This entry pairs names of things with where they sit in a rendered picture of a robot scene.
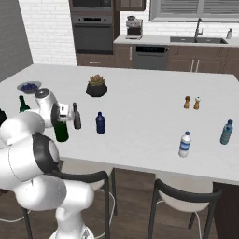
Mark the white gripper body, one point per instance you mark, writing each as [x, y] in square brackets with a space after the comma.
[69, 117]

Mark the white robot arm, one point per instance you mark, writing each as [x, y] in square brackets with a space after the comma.
[28, 161]

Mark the brown glass bottle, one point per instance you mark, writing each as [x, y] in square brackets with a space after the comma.
[77, 119]

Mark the dark green glass bottle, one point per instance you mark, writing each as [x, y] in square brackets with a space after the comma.
[61, 132]

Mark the dark blue plastic bottle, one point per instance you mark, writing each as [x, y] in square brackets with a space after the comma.
[100, 124]

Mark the succulent in black pot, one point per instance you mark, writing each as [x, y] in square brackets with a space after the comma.
[96, 87]

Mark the slim green glass bottle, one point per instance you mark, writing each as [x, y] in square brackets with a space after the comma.
[23, 106]

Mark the bowl of blueberries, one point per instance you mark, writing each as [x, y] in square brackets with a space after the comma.
[29, 87]

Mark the black and white chair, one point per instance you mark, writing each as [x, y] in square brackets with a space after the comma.
[93, 178]
[183, 195]

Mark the black glass bottle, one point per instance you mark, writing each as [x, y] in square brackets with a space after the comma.
[2, 117]

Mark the built-in black oven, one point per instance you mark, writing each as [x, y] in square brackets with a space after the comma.
[92, 33]

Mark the silver coffee machine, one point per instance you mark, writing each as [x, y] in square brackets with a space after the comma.
[134, 28]

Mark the built-in microwave oven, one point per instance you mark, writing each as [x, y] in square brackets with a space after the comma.
[91, 4]

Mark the brown pepper shaker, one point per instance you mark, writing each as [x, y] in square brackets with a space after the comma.
[186, 103]

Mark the white plastic bottle blue label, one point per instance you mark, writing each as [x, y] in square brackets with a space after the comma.
[184, 145]

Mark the white-topped salt shaker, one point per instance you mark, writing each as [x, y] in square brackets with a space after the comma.
[196, 104]

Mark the grey sink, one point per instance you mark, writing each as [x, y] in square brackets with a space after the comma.
[186, 40]

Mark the brown lower cupboards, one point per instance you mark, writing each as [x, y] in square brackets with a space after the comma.
[205, 60]

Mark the dark metal tap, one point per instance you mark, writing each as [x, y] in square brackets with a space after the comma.
[197, 28]

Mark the teal plastic bottle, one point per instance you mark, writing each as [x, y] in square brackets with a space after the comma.
[226, 133]

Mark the window with blinds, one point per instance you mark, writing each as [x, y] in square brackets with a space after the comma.
[193, 9]

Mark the white soap dispenser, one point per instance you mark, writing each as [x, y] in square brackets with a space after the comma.
[229, 34]

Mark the dark brown island base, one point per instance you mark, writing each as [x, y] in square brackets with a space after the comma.
[228, 214]

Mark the brown wall cupboard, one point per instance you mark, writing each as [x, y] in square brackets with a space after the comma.
[130, 4]

